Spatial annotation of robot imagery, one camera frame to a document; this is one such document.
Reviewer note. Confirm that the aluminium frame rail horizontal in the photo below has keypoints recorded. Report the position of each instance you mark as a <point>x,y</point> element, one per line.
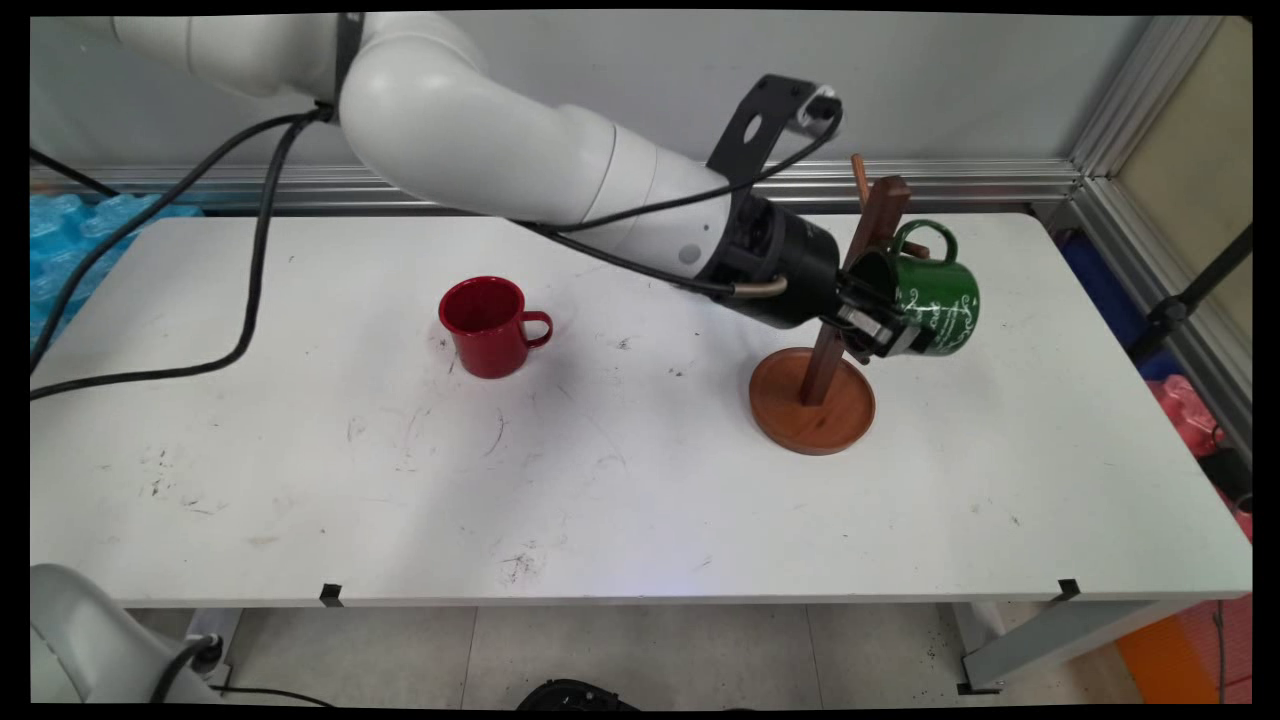
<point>950,180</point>

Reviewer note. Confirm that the orange box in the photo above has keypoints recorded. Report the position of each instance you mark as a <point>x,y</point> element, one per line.
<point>1170,650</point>

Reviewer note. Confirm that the blue plastic bag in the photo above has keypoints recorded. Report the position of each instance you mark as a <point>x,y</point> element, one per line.
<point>1100,290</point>

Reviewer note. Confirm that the blue bubble wrap sheet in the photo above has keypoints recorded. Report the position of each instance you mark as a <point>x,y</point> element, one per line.
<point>60,255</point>

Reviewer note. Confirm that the red enamel mug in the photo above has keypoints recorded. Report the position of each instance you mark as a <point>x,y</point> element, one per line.
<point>485,325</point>

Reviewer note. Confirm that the aluminium frame post slanted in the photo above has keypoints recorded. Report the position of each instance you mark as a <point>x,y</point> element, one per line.
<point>1130,120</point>

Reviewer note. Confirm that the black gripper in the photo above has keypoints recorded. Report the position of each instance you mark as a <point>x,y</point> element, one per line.
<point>790,270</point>

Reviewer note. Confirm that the black tape piece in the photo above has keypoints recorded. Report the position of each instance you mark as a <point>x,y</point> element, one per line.
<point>331,595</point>
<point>1069,590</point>

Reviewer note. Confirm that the wooden mug tree stand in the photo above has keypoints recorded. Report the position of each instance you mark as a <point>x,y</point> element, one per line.
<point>810,410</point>

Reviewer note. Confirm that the grey table leg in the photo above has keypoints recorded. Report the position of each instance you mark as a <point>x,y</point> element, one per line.
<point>1060,640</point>

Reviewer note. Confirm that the black round object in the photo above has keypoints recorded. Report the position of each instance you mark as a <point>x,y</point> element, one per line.
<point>575,695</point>

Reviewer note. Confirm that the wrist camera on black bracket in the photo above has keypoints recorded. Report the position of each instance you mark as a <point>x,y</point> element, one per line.
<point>765,125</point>

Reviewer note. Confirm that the beige wall panel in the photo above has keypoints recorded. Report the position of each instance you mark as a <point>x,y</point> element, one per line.
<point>1200,130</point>

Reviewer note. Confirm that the pink plastic bag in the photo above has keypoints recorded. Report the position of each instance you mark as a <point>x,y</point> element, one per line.
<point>1185,415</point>

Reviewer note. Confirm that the green enamel mug white lettering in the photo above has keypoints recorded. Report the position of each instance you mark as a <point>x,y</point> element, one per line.
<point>945,300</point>

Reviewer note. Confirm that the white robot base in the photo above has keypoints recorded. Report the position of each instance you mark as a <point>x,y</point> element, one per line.
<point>80,640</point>

